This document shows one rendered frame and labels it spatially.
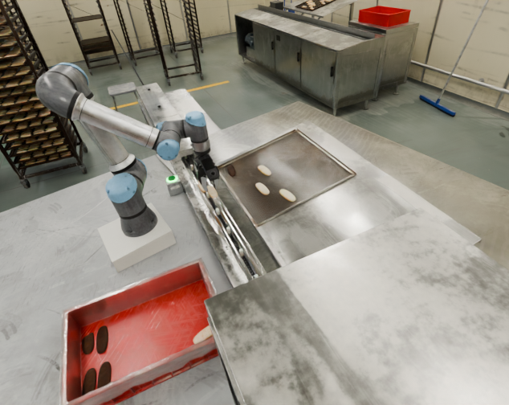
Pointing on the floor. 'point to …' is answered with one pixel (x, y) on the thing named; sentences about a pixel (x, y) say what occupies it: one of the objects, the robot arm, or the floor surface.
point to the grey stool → (121, 91)
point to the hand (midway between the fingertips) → (211, 189)
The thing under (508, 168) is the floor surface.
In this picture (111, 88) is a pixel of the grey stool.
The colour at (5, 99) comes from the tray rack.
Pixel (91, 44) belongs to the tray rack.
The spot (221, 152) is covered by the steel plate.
